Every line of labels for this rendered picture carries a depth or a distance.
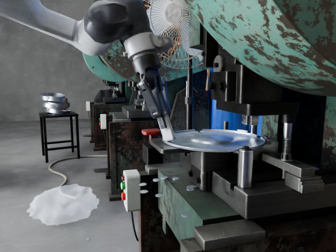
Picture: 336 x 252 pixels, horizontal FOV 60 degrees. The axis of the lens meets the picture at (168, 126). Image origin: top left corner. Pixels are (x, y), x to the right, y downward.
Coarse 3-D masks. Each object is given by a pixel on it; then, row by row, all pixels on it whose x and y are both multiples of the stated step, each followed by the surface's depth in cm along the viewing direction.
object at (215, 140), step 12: (180, 132) 95; (192, 132) 95; (204, 132) 95; (216, 132) 95; (228, 132) 95; (240, 132) 94; (168, 144) 77; (180, 144) 77; (192, 144) 77; (204, 144) 77; (216, 144) 77; (228, 144) 77; (240, 144) 77; (252, 144) 77
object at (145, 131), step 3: (144, 129) 113; (147, 129) 113; (150, 129) 113; (153, 129) 113; (156, 129) 113; (144, 132) 110; (147, 132) 109; (150, 132) 110; (153, 132) 110; (156, 132) 110; (159, 132) 111; (150, 135) 112; (150, 138) 112
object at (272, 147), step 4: (272, 140) 83; (264, 144) 81; (268, 144) 81; (272, 144) 81; (276, 144) 82; (256, 148) 80; (260, 148) 80; (264, 148) 81; (268, 148) 81; (272, 148) 82; (276, 148) 82; (256, 152) 80; (260, 152) 81; (264, 152) 81; (276, 152) 82; (256, 156) 80; (260, 156) 81
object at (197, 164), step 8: (152, 144) 81; (160, 144) 78; (160, 152) 74; (168, 152) 73; (176, 152) 74; (192, 152) 85; (200, 152) 79; (208, 152) 79; (216, 152) 80; (224, 152) 80; (192, 160) 86; (200, 160) 80; (208, 160) 79; (216, 160) 80; (224, 160) 81; (192, 168) 86; (200, 168) 80; (208, 168) 80; (216, 168) 80; (224, 168) 81; (192, 176) 86; (200, 176) 80; (208, 176) 80; (200, 184) 81; (208, 184) 80
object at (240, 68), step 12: (216, 60) 86; (228, 60) 82; (216, 72) 82; (228, 72) 77; (240, 72) 76; (252, 72) 76; (216, 84) 83; (228, 84) 77; (240, 84) 76; (252, 84) 77; (264, 84) 78; (276, 84) 79; (216, 96) 83; (228, 96) 78; (240, 96) 77; (252, 96) 77; (264, 96) 78; (276, 96) 79
